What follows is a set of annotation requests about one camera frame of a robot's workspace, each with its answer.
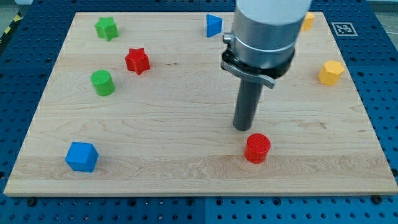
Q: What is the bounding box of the yellow hexagon block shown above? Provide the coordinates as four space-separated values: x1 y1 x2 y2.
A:
318 60 345 86

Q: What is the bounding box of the yellow block behind arm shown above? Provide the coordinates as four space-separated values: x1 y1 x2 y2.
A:
301 12 315 31

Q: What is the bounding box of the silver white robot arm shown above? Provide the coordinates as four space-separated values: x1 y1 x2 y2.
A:
221 0 312 131

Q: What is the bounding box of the blue cube block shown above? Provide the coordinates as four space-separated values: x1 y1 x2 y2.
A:
65 142 99 172

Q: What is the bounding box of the blue triangle block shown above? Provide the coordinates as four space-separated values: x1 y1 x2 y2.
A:
206 14 223 37

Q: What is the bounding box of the red star block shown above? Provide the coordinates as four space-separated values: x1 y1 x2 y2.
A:
124 48 150 75

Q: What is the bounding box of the red cylinder block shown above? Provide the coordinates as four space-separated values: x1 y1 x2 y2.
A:
244 133 271 164

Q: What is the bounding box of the black yellow hazard tape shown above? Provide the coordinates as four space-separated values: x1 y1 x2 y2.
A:
1 11 24 44

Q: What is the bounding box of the green star block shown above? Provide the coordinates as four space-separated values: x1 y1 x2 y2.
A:
95 17 119 41

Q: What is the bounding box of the green cylinder block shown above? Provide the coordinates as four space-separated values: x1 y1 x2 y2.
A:
90 70 115 96

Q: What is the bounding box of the fiducial marker tag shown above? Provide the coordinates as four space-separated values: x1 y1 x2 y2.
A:
331 22 358 37

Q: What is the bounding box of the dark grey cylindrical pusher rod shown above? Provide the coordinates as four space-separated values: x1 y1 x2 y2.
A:
233 80 263 131

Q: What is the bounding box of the wooden board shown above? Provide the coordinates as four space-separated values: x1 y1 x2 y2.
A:
4 12 397 197

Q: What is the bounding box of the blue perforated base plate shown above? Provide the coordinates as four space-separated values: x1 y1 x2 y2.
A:
1 0 397 223

